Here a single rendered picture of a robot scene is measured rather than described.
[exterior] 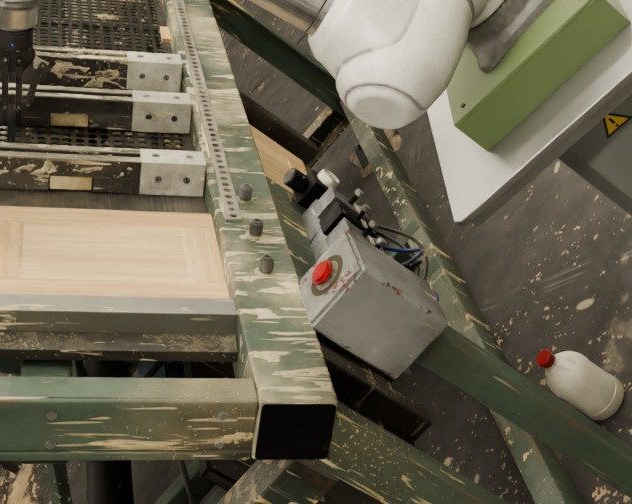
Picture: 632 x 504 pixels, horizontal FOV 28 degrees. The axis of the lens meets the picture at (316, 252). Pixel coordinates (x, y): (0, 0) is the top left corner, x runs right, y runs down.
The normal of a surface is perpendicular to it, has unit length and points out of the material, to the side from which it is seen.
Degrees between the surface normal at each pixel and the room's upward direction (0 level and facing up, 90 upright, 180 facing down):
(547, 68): 90
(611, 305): 0
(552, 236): 0
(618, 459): 90
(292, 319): 58
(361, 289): 90
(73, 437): 90
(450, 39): 107
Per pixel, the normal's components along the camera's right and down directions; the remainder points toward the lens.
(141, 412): 0.18, 0.50
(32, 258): 0.14, -0.87
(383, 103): -0.25, 0.90
